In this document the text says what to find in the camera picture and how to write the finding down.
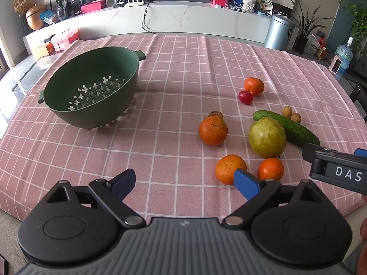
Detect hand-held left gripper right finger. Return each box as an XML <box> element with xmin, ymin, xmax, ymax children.
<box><xmin>222</xmin><ymin>168</ymin><xmax>319</xmax><ymax>227</ymax></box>

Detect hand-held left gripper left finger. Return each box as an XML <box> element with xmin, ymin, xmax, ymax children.
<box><xmin>46</xmin><ymin>168</ymin><xmax>147</xmax><ymax>228</ymax></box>

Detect medium orange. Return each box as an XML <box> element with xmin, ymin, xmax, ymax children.
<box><xmin>216</xmin><ymin>154</ymin><xmax>247</xmax><ymax>186</ymax></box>

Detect green cucumber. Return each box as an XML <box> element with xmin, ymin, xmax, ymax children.
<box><xmin>253</xmin><ymin>110</ymin><xmax>320</xmax><ymax>146</ymax></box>

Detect small mandarin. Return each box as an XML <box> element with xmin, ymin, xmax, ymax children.
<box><xmin>244</xmin><ymin>77</ymin><xmax>265</xmax><ymax>97</ymax></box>
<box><xmin>257</xmin><ymin>157</ymin><xmax>284</xmax><ymax>181</ymax></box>

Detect yellow-green pear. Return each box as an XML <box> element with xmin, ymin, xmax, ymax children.
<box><xmin>248</xmin><ymin>117</ymin><xmax>287</xmax><ymax>159</ymax></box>

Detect large orange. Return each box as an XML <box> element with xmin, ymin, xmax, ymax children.
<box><xmin>199</xmin><ymin>116</ymin><xmax>229</xmax><ymax>146</ymax></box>

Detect red cherry tomato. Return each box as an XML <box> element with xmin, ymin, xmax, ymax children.
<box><xmin>239</xmin><ymin>90</ymin><xmax>254</xmax><ymax>104</ymax></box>

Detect green colander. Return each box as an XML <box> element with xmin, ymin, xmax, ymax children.
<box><xmin>37</xmin><ymin>47</ymin><xmax>146</xmax><ymax>128</ymax></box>

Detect dark chair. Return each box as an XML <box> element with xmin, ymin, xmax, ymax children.
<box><xmin>345</xmin><ymin>76</ymin><xmax>367</xmax><ymax>122</ymax></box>

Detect pink small heater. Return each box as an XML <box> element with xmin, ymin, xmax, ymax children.
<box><xmin>329</xmin><ymin>57</ymin><xmax>343</xmax><ymax>74</ymax></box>

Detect blue water bottle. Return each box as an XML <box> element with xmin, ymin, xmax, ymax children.
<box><xmin>334</xmin><ymin>37</ymin><xmax>354</xmax><ymax>74</ymax></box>

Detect red bag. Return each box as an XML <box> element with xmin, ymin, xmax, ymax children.
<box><xmin>315</xmin><ymin>37</ymin><xmax>328</xmax><ymax>58</ymax></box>

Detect white shopping bag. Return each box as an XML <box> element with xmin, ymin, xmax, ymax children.
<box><xmin>304</xmin><ymin>34</ymin><xmax>320</xmax><ymax>55</ymax></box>

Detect pink checked tablecloth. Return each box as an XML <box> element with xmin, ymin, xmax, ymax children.
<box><xmin>0</xmin><ymin>33</ymin><xmax>367</xmax><ymax>221</ymax></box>

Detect silver trash can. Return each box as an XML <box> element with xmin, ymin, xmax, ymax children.
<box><xmin>264</xmin><ymin>13</ymin><xmax>296</xmax><ymax>51</ymax></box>

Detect potted green plant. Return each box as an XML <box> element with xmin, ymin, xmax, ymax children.
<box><xmin>288</xmin><ymin>0</ymin><xmax>336</xmax><ymax>54</ymax></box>

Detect hanging green vine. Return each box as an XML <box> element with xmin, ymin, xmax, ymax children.
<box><xmin>330</xmin><ymin>0</ymin><xmax>367</xmax><ymax>48</ymax></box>

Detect pink storage boxes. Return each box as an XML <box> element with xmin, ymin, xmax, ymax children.
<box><xmin>51</xmin><ymin>28</ymin><xmax>80</xmax><ymax>52</ymax></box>

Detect cardboard box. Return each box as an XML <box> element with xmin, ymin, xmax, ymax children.
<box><xmin>32</xmin><ymin>41</ymin><xmax>56</xmax><ymax>61</ymax></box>

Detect white marble cabinet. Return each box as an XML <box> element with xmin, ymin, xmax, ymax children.
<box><xmin>22</xmin><ymin>1</ymin><xmax>272</xmax><ymax>55</ymax></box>

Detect long red box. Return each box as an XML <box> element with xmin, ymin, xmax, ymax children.
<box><xmin>81</xmin><ymin>0</ymin><xmax>106</xmax><ymax>14</ymax></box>

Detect blue snack packet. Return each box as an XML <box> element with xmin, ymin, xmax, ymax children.
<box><xmin>40</xmin><ymin>9</ymin><xmax>59</xmax><ymax>24</ymax></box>

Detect orange gourd ornament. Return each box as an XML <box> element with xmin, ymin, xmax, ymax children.
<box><xmin>25</xmin><ymin>4</ymin><xmax>48</xmax><ymax>31</ymax></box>

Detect dried flower bunch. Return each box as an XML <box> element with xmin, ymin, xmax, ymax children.
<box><xmin>13</xmin><ymin>0</ymin><xmax>34</xmax><ymax>15</ymax></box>

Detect black cable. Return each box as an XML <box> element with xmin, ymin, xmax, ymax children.
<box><xmin>142</xmin><ymin>2</ymin><xmax>156</xmax><ymax>34</ymax></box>

